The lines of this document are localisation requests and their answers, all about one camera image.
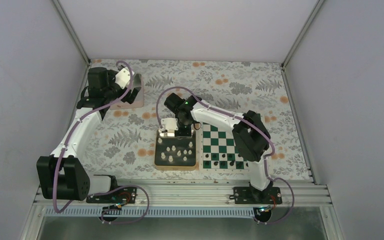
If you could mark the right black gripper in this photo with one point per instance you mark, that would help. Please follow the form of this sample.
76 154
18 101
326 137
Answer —
187 133

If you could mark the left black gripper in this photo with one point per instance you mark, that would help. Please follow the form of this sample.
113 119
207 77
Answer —
132 95

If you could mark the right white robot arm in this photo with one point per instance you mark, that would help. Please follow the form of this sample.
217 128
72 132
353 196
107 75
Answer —
250 135

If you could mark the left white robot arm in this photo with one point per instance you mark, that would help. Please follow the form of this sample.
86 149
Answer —
61 174

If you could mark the green white chess board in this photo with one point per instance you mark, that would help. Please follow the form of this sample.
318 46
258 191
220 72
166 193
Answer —
216 141

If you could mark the empty silver metal tray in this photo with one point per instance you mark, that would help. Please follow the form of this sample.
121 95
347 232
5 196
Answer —
136 98

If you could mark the metal tray with wooden rim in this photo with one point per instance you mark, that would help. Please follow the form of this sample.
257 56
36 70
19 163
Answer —
176 143

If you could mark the floral paper table cover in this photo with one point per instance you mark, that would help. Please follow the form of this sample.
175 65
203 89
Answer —
123 145

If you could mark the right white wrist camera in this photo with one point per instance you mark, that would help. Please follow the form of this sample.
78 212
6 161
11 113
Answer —
169 125

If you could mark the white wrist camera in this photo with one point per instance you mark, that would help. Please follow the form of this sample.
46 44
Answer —
169 125
123 77

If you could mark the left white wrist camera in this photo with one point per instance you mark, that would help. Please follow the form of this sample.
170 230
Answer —
123 77

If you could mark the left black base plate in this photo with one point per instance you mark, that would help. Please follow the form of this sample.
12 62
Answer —
126 195

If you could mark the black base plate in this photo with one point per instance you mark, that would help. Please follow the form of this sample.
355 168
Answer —
251 196
126 195

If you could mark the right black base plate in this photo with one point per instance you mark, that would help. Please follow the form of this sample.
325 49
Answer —
251 196

